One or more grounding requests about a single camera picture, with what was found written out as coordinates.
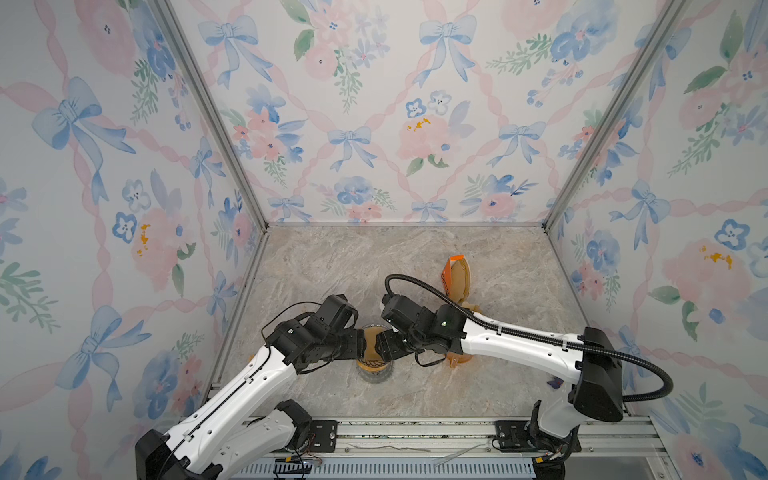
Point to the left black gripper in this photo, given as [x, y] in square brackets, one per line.
[357, 339]

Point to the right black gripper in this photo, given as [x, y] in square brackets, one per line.
[385, 347]

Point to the orange glass carafe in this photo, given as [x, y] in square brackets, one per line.
[455, 360]

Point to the wooden ring holder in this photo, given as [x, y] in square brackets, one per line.
[372, 366]

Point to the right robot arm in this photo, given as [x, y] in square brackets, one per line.
[592, 380]

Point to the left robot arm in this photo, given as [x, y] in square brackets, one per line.
[220, 439]

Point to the clear glass carafe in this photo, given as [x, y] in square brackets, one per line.
[375, 377]

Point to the aluminium front rail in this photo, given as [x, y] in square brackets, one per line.
[463, 448]

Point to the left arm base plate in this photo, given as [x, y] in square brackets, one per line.
[321, 437]

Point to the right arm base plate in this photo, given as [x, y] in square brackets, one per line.
[520, 436]

